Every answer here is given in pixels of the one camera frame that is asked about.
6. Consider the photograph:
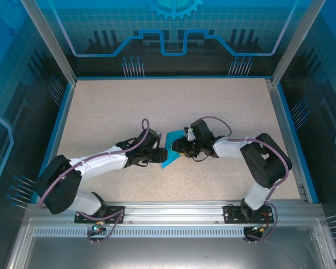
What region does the aluminium frame post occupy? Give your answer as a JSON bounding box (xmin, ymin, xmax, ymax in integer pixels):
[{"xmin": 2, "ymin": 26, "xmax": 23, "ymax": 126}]
[
  {"xmin": 270, "ymin": 0, "xmax": 327, "ymax": 86},
  {"xmin": 20, "ymin": 0, "xmax": 78, "ymax": 86}
]

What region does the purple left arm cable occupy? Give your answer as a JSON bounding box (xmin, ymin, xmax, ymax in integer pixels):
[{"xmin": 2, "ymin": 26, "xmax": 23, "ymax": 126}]
[{"xmin": 38, "ymin": 118, "xmax": 127, "ymax": 244}]

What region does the blue printed gear panel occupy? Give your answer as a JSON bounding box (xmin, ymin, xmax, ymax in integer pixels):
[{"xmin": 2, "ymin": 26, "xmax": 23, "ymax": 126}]
[{"xmin": 33, "ymin": 0, "xmax": 314, "ymax": 78}]

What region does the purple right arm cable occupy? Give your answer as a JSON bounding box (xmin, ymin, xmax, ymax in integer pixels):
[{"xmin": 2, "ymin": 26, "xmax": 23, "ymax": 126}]
[{"xmin": 204, "ymin": 116, "xmax": 292, "ymax": 244}]

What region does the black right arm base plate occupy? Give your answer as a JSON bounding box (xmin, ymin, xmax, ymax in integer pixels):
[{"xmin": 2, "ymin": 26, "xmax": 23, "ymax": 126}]
[{"xmin": 223, "ymin": 204, "xmax": 272, "ymax": 224}]

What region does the cable connector with green light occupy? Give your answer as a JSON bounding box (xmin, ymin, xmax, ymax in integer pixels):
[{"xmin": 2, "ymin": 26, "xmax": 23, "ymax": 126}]
[
  {"xmin": 88, "ymin": 221, "xmax": 106, "ymax": 244},
  {"xmin": 243, "ymin": 224, "xmax": 271, "ymax": 243}
]

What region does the grey sheet metal tray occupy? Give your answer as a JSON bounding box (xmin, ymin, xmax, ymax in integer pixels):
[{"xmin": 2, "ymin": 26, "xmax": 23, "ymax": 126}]
[{"xmin": 5, "ymin": 218, "xmax": 336, "ymax": 269}]

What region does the blue printed side panel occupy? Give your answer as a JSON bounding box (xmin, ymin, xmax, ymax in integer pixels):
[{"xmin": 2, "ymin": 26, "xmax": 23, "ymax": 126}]
[
  {"xmin": 0, "ymin": 0, "xmax": 73, "ymax": 269},
  {"xmin": 274, "ymin": 0, "xmax": 336, "ymax": 269}
]

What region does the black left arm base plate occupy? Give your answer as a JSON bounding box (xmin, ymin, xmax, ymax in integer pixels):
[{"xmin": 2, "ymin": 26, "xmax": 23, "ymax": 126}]
[{"xmin": 74, "ymin": 205, "xmax": 126, "ymax": 225}]

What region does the slotted metal cable duct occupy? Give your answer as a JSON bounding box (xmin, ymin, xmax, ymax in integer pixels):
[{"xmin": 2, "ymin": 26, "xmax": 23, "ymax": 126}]
[{"xmin": 33, "ymin": 227, "xmax": 269, "ymax": 239}]

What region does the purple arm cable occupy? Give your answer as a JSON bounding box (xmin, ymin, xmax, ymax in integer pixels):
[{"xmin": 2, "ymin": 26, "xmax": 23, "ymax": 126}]
[
  {"xmin": 204, "ymin": 116, "xmax": 292, "ymax": 244},
  {"xmin": 38, "ymin": 118, "xmax": 127, "ymax": 244}
]

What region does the aluminium mounting rail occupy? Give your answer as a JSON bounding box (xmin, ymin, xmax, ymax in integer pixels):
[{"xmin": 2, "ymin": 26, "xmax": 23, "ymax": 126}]
[{"xmin": 26, "ymin": 199, "xmax": 324, "ymax": 225}]

